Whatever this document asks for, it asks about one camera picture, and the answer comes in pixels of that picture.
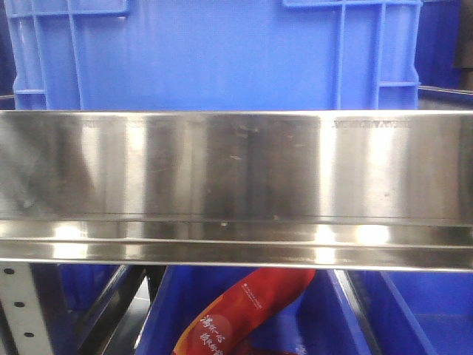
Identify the blue bin lower middle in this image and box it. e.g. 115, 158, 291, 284
135, 266, 370, 354

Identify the blue bin lower left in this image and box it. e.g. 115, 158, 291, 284
58, 264, 118, 311

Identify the large blue bin upper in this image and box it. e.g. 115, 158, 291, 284
3, 1, 422, 111

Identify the blue bin lower right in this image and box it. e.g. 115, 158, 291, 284
350, 271, 472, 354

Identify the blue bin upper right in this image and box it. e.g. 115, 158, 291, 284
415, 1, 472, 110

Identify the red printed snack bag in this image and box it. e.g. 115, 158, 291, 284
172, 268, 316, 354

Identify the stainless steel shelf rail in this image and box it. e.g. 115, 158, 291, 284
1, 110, 472, 271

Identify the perforated metal shelf post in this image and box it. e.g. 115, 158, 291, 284
1, 262, 53, 355

